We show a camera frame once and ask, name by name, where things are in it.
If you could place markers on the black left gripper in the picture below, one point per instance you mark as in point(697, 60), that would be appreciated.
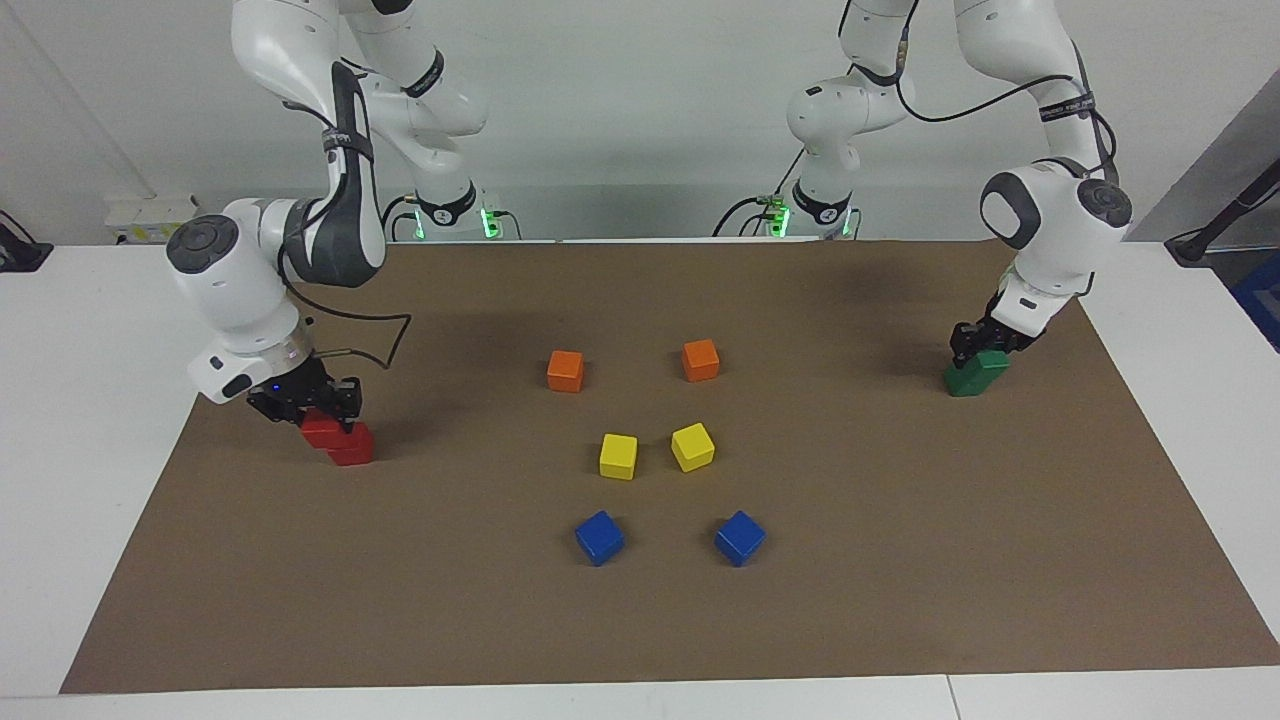
point(1000, 328)

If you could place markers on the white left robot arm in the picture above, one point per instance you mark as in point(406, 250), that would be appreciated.
point(1050, 240)

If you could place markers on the green wooden block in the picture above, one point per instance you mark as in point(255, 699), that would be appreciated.
point(962, 384)
point(990, 367)

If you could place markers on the black stand leg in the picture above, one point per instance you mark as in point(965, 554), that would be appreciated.
point(1215, 228)

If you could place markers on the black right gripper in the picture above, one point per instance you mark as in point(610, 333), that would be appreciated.
point(295, 388)

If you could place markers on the brown table mat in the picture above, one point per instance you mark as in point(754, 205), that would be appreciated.
point(640, 620)

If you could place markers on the yellow wooden block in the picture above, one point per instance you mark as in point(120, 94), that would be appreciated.
point(618, 456)
point(692, 446)

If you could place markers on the black clamp foot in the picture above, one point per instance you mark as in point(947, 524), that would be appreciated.
point(20, 252)

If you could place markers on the blue wooden block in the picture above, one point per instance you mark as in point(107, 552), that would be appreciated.
point(599, 537)
point(740, 538)

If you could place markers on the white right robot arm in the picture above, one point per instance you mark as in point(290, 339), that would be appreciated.
point(230, 290)

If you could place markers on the red wooden block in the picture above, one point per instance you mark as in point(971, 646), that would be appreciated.
point(355, 448)
point(322, 431)

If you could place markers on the orange wooden block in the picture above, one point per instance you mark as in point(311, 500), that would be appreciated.
point(700, 360)
point(565, 371)

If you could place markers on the blue crate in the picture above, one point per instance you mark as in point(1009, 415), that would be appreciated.
point(1262, 300)

